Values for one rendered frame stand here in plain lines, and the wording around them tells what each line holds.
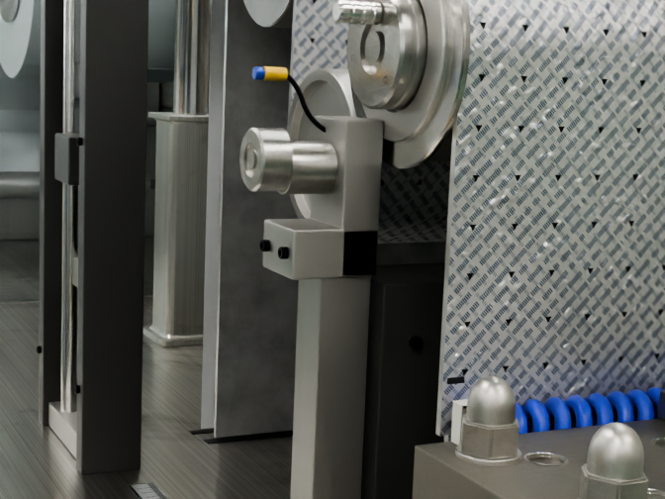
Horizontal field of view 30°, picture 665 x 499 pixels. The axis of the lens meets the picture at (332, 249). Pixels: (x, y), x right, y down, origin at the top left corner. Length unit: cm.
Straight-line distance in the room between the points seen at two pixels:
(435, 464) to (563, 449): 8
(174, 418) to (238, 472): 16
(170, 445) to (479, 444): 48
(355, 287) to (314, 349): 5
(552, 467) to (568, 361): 13
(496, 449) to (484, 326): 10
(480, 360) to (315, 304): 11
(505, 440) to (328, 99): 31
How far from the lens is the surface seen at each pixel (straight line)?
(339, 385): 81
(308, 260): 77
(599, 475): 61
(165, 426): 117
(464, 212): 74
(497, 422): 68
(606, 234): 80
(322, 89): 90
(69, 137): 104
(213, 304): 113
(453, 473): 67
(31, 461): 108
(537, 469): 68
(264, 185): 77
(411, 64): 74
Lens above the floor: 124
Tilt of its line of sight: 9 degrees down
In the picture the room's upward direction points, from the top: 2 degrees clockwise
